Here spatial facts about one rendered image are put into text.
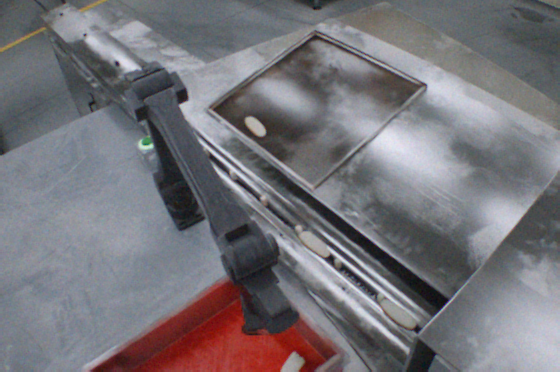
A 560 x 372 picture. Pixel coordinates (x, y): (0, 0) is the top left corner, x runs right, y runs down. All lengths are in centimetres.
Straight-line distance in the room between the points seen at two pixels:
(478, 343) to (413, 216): 66
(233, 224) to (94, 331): 61
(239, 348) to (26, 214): 85
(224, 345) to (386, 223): 48
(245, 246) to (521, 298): 40
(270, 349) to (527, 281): 63
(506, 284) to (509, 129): 81
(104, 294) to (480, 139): 109
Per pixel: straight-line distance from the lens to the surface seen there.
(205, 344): 111
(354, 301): 109
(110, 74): 187
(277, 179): 139
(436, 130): 136
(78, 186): 158
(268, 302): 72
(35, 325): 132
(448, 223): 118
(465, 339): 58
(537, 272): 65
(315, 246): 117
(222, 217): 73
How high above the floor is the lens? 181
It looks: 44 degrees down
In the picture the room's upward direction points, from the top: 7 degrees counter-clockwise
